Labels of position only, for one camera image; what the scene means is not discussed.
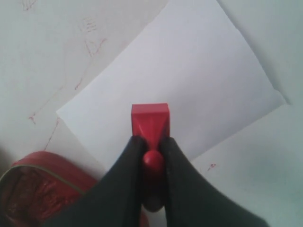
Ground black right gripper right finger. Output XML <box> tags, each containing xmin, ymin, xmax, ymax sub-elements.
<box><xmin>160</xmin><ymin>138</ymin><xmax>268</xmax><ymax>227</ymax></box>

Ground red ink pad tin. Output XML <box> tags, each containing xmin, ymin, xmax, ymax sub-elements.
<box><xmin>0</xmin><ymin>151</ymin><xmax>150</xmax><ymax>227</ymax></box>

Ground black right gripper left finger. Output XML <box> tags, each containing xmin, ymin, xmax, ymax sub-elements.
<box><xmin>45</xmin><ymin>136</ymin><xmax>145</xmax><ymax>227</ymax></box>

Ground white paper sheet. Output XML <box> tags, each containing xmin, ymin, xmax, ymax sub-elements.
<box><xmin>57</xmin><ymin>0</ymin><xmax>285</xmax><ymax>169</ymax></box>

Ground red rubber stamp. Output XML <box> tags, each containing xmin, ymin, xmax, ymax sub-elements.
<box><xmin>131</xmin><ymin>103</ymin><xmax>170</xmax><ymax>212</ymax></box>

